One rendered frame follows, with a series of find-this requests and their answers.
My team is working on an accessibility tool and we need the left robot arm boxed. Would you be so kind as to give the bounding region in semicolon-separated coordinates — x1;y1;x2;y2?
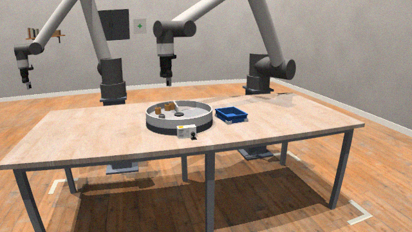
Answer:
153;0;296;90

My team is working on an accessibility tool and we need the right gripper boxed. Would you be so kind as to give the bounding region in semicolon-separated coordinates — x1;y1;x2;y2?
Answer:
17;59;33;90

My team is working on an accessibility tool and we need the blue shallow tray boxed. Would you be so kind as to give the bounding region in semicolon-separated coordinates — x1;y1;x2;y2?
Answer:
215;106;248;123

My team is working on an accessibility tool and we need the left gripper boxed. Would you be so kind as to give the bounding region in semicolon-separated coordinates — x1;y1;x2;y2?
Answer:
156;43;176;86

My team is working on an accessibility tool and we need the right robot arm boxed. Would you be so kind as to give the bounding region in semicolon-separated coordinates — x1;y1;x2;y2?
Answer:
14;0;126;99

